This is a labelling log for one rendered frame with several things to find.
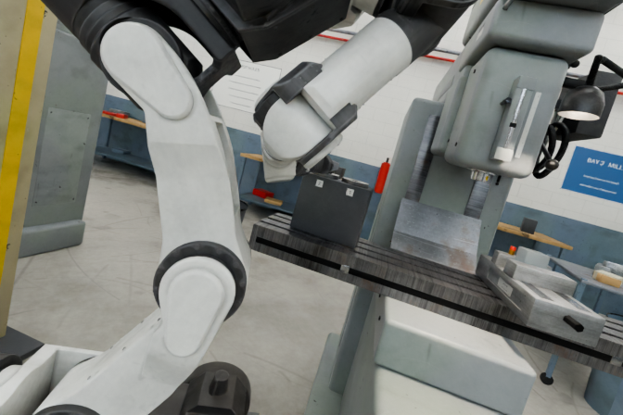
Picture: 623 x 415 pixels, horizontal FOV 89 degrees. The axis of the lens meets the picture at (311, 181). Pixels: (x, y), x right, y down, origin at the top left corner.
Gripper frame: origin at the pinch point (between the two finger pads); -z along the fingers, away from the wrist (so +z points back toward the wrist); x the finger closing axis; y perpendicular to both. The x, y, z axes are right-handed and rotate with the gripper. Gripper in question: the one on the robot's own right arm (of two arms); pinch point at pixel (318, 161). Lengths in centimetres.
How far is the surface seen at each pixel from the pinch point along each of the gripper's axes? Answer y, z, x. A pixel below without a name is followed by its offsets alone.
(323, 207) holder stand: 13.7, -4.6, -3.3
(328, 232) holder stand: 21.2, -5.1, -7.0
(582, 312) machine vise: 17, -3, -71
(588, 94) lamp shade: -27, 5, -57
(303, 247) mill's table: 25.3, 4.2, -3.9
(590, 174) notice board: -49, -488, -191
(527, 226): 38, -402, -126
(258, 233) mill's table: 25.4, 7.7, 10.2
